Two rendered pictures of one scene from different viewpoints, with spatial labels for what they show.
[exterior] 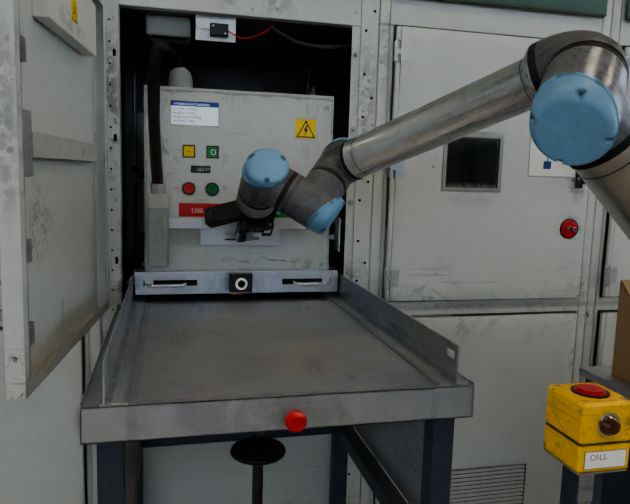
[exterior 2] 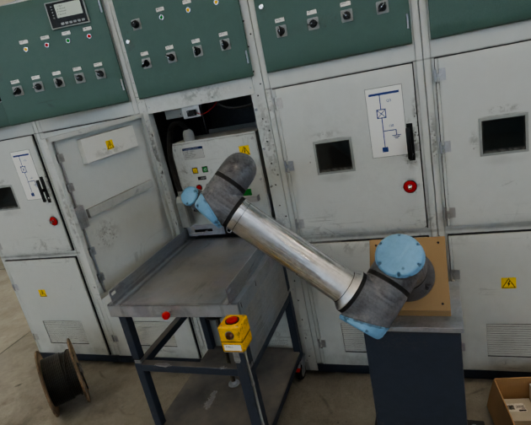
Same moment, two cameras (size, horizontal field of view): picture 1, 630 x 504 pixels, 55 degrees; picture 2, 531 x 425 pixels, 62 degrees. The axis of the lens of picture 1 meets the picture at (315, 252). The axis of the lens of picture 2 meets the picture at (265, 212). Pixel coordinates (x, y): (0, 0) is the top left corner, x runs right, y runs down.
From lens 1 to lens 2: 1.40 m
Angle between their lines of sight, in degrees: 36
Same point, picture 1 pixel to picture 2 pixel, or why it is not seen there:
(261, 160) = (186, 193)
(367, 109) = (268, 137)
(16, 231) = (83, 249)
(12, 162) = (75, 228)
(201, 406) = (140, 307)
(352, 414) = (191, 313)
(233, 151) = (213, 167)
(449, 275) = (333, 220)
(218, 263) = not seen: hidden behind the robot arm
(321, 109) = (249, 139)
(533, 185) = (378, 163)
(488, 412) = not seen: hidden behind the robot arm
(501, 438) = not seen: hidden behind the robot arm
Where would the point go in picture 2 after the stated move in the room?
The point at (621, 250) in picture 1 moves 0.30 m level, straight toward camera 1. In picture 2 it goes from (456, 196) to (408, 217)
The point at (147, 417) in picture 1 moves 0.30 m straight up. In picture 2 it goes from (126, 309) to (104, 245)
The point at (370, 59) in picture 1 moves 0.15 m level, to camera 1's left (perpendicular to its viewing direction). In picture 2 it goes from (264, 110) to (238, 114)
